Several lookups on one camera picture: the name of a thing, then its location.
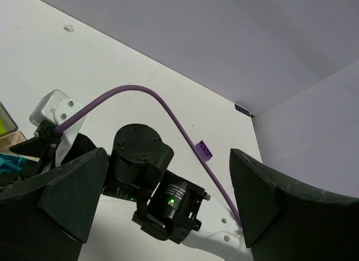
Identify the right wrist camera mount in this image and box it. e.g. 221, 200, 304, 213
29, 90, 86, 167

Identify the clear plastic sorting container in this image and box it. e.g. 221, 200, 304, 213
1, 103, 26, 154

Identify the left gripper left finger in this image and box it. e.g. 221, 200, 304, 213
1, 148, 108, 260

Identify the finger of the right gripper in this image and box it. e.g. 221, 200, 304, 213
10, 134, 96, 177

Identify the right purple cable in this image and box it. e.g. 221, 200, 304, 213
54, 85, 242, 227

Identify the long cyan lego brick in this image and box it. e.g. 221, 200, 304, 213
0, 153, 27, 174

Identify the right blue corner label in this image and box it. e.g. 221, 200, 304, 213
234, 104, 251, 117

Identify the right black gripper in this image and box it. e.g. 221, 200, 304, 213
102, 123, 207, 244

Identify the purple lego brick upside-down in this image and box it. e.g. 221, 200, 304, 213
195, 140, 213, 162

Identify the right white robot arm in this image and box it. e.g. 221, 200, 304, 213
1, 122, 252, 260

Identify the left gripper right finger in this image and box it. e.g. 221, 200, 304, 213
229, 149, 358, 260

